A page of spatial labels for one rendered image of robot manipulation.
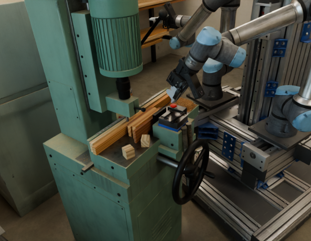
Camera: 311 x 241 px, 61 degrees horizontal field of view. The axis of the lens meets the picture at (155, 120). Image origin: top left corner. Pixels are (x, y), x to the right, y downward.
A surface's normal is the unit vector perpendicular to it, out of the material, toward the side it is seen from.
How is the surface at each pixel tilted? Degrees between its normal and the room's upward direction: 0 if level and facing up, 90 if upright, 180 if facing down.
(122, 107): 90
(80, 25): 90
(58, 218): 0
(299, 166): 0
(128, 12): 90
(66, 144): 0
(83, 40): 90
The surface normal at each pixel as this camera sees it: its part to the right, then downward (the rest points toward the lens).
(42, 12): -0.58, 0.45
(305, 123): 0.07, 0.63
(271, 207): -0.04, -0.85
